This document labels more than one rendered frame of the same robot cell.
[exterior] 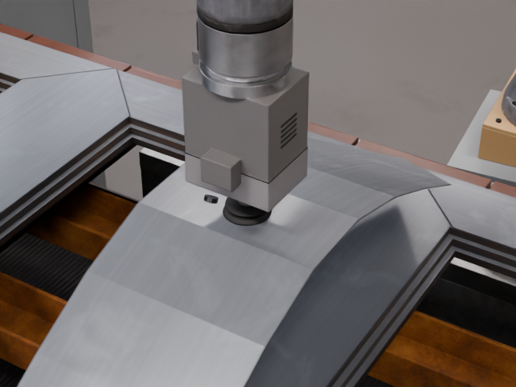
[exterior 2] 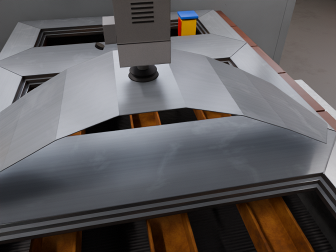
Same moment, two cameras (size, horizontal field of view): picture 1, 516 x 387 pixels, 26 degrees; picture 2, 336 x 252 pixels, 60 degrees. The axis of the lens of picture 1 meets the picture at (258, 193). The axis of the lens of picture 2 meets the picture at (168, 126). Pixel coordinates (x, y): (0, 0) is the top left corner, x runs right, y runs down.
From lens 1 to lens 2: 0.74 m
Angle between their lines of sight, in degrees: 37
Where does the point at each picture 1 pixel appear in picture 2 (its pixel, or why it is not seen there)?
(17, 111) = (195, 41)
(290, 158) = (147, 38)
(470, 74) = not seen: outside the picture
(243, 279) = (93, 102)
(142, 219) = (104, 57)
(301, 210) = (167, 87)
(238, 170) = (112, 32)
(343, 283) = (228, 161)
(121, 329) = (46, 97)
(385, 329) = (224, 196)
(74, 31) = (275, 44)
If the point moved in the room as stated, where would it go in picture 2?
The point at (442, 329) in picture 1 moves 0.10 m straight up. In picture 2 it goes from (293, 225) to (309, 192)
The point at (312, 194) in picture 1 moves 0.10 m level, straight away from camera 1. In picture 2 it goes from (188, 85) to (237, 64)
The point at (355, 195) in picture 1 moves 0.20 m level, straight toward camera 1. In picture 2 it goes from (216, 100) to (72, 166)
